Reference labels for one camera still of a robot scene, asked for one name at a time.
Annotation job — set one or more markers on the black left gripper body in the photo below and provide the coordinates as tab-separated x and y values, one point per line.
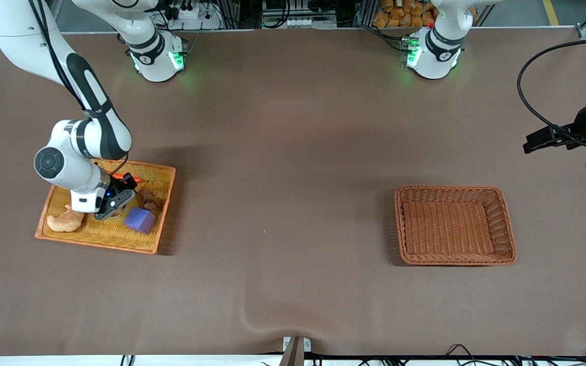
584	123

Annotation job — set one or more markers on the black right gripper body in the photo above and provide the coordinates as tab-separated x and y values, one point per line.
120	185

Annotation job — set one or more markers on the yellow adhesive tape roll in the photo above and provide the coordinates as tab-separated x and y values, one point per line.
116	218

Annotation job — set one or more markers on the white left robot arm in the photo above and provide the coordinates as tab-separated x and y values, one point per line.
433	61

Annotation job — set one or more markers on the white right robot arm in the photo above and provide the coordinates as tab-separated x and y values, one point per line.
18	35

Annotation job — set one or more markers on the orange toy carrot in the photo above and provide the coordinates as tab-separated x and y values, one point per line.
139	180

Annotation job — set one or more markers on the small brown figurine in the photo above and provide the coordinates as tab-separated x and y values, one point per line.
149	199

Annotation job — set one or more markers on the purple foam cube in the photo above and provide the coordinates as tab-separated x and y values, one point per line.
139	219

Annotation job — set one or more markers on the orange yellow woven tray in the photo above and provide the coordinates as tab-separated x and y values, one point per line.
99	239

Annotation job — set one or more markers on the toy croissant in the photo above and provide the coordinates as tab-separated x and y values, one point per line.
64	222

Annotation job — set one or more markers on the brown wicker basket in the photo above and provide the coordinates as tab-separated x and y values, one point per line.
450	229

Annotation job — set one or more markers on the brown table cover cloth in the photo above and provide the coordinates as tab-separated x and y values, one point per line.
272	279

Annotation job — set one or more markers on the white power strip with plugs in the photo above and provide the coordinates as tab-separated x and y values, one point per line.
204	20

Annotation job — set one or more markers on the bag of orange buns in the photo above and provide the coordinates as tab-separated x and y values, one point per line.
400	15

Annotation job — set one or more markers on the slim white power strip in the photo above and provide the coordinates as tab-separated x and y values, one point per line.
303	23

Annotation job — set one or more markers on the metal table clamp bracket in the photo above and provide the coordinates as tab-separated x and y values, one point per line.
295	348

